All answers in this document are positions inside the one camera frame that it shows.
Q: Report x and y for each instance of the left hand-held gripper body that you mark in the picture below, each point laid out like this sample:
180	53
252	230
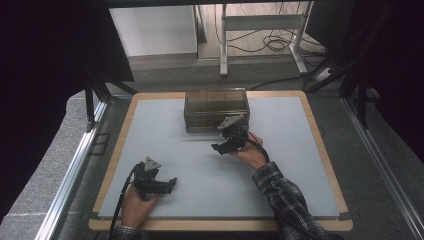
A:
151	181

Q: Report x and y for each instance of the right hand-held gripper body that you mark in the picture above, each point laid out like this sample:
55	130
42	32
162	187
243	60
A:
233	133

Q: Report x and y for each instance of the transparent brown plastic drawer box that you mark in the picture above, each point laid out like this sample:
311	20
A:
216	108

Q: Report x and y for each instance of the person's right hand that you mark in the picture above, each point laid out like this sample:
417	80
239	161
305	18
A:
250	155

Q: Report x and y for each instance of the person's left hand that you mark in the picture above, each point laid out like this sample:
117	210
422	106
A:
136	208

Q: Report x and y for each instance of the grey table mat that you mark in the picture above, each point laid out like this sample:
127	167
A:
186	160

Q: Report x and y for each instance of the black metal stand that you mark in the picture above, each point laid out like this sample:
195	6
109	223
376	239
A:
90	106
361	100

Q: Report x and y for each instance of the white power strip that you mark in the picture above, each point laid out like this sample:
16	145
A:
324	74

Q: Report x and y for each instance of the white cabinet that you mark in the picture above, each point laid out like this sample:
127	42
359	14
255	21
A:
153	30

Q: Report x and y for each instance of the dark curtain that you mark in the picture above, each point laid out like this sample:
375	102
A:
400	66
43	83

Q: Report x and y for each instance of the black rectangular floor frame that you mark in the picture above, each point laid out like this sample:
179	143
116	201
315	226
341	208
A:
100	144

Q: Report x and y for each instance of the aluminium floor rail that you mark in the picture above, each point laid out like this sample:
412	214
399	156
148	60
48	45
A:
383	166
71	170

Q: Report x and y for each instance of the white metal desk frame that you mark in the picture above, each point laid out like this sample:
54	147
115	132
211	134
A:
263	22

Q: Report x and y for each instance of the black mat corner bracket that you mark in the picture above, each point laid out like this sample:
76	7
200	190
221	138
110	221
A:
348	216

